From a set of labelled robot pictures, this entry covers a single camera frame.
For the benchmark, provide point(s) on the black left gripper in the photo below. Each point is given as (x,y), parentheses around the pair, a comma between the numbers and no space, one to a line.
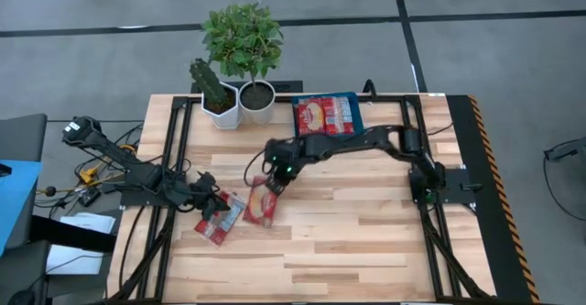
(203,192)

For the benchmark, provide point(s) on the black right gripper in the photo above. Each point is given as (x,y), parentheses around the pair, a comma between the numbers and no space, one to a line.
(286,172)

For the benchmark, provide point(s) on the red Orville popcorn bag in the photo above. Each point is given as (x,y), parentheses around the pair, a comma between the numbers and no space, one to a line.
(261,206)
(339,115)
(311,116)
(222,225)

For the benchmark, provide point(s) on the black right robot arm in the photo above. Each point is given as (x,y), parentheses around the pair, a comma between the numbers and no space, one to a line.
(348,142)

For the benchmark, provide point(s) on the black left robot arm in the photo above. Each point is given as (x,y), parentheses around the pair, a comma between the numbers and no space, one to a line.
(114,151)

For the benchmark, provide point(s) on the white hexagonal plant pot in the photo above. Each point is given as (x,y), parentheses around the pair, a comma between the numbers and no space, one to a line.
(226,115)

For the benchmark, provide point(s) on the white round plant pot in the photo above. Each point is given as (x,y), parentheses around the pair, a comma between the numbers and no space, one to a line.
(256,101)

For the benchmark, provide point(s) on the blue plastic basket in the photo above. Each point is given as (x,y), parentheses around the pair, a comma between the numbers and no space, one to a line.
(361,112)

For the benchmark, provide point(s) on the green cactus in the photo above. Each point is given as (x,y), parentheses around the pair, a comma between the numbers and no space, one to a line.
(208,80)

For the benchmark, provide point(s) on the white papers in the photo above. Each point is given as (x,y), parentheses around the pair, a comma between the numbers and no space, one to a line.
(78,250)

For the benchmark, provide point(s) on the small leafy green tree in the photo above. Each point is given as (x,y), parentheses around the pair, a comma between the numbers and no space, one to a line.
(242,39)

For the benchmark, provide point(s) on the blue board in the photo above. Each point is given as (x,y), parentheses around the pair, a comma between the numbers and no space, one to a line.
(16,199)

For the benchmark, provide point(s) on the black mat with hazard stripe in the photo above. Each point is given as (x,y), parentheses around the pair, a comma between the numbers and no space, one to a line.
(476,158)

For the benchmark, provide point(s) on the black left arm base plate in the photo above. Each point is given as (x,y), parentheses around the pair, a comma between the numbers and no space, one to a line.
(137,197)

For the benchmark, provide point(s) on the black aluminium table frame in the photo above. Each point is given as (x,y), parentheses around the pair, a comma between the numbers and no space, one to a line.
(389,98)

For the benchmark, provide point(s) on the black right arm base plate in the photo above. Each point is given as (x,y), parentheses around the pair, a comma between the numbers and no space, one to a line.
(458,186)

